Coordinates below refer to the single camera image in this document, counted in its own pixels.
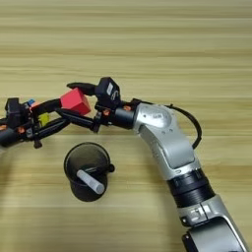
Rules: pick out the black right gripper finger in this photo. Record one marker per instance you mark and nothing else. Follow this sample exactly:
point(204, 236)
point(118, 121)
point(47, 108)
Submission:
point(78, 118)
point(87, 88)

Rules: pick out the red cube block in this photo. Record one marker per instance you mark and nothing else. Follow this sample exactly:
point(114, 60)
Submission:
point(75, 101)

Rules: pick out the grey marker pen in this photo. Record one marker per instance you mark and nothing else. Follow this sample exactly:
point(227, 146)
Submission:
point(92, 183)

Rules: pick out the black mesh pen cup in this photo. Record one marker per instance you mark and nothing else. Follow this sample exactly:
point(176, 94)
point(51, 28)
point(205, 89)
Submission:
point(85, 157)

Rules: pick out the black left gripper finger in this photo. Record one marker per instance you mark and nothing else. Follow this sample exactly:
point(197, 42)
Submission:
point(54, 127)
point(49, 105)

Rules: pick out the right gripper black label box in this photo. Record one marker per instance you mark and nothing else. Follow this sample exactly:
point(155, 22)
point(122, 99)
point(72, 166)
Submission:
point(105, 92)

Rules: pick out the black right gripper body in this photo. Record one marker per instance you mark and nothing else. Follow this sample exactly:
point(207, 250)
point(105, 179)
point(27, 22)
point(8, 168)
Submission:
point(123, 118)

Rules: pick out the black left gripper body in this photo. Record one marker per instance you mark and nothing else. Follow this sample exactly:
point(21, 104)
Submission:
point(10, 136)

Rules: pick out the black marker pen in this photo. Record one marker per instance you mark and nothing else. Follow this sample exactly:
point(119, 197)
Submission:
point(105, 168)

